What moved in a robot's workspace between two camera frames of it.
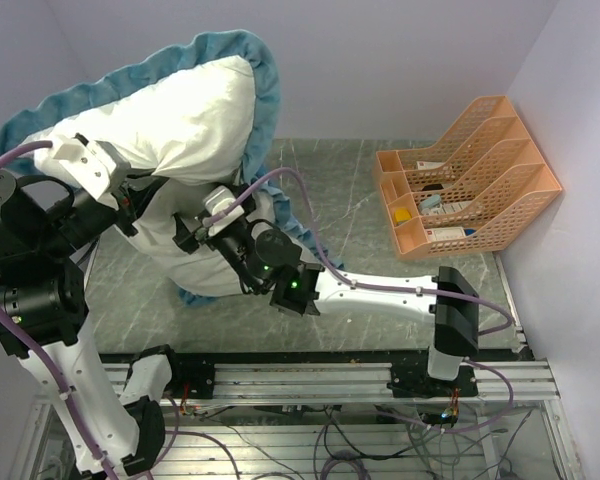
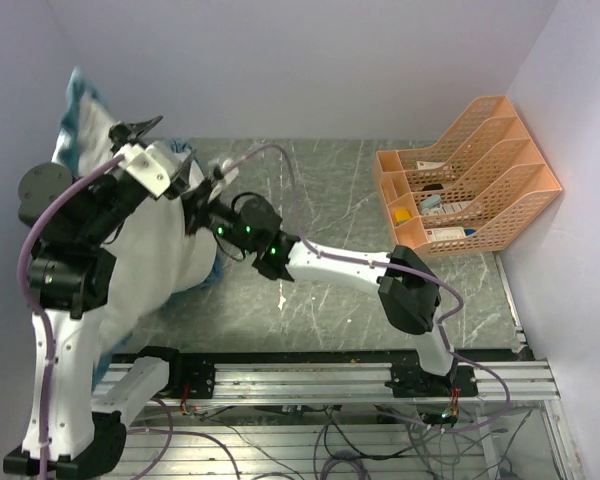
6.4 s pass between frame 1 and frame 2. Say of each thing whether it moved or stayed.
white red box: stayed
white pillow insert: moved
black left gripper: moved
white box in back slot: stayed
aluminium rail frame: stayed
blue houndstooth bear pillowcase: moved
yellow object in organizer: stayed
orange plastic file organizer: stayed
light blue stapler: stayed
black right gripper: moved
